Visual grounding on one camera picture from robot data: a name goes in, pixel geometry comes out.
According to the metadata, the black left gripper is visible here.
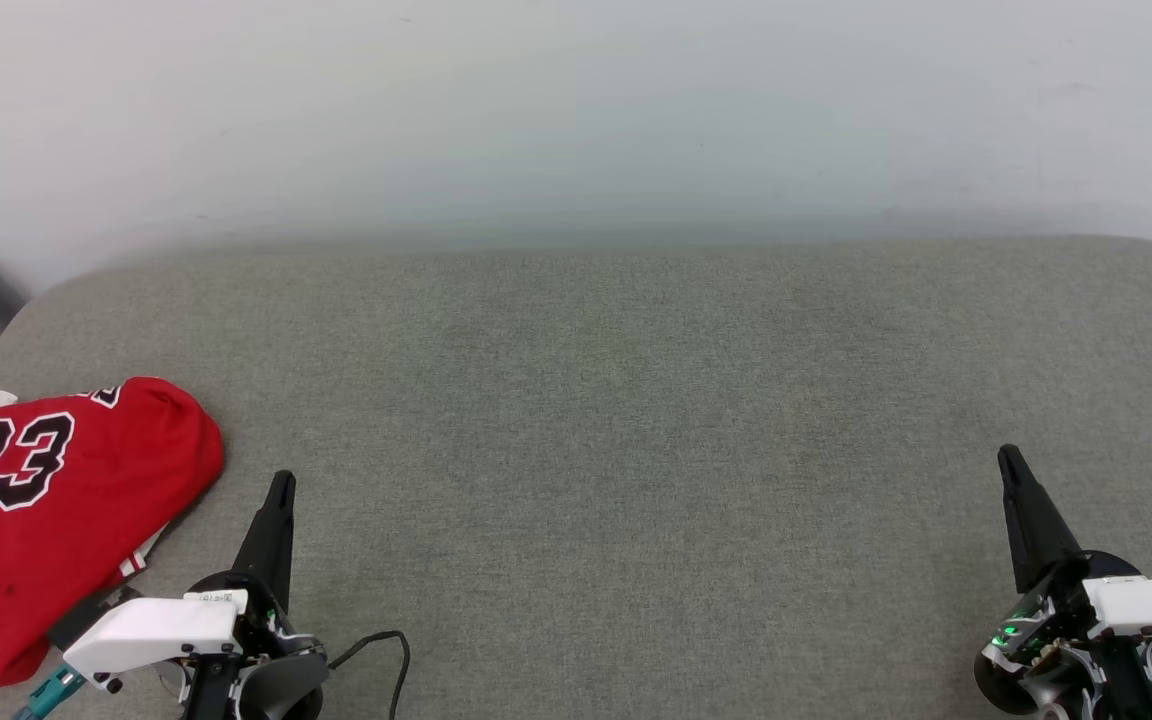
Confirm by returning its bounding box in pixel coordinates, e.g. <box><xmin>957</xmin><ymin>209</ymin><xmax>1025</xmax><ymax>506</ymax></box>
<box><xmin>158</xmin><ymin>470</ymin><xmax>330</xmax><ymax>720</ymax></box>

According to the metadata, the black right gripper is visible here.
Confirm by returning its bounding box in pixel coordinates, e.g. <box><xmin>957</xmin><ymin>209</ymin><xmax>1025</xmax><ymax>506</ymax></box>
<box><xmin>973</xmin><ymin>444</ymin><xmax>1152</xmax><ymax>717</ymax></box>

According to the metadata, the teal cable connector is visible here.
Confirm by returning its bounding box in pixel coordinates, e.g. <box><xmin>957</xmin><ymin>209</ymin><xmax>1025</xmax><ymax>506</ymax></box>
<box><xmin>13</xmin><ymin>665</ymin><xmax>88</xmax><ymax>720</ymax></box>

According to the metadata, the thin black cable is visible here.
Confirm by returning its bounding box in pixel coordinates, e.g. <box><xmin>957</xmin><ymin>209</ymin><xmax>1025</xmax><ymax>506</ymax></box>
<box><xmin>326</xmin><ymin>630</ymin><xmax>412</xmax><ymax>720</ymax></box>

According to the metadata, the red number 23 jersey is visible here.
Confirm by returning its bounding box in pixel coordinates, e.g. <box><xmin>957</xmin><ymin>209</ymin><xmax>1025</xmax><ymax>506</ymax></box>
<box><xmin>0</xmin><ymin>376</ymin><xmax>226</xmax><ymax>696</ymax></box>

